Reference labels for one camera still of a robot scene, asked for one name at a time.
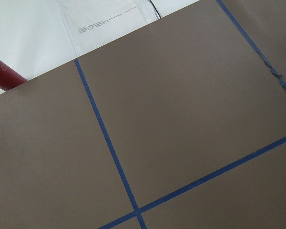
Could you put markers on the transparent plastic sheet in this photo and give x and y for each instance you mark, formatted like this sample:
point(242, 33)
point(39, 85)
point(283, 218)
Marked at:
point(91, 24)

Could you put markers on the red cylinder tube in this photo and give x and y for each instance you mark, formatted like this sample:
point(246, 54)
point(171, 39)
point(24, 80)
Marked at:
point(9, 78)

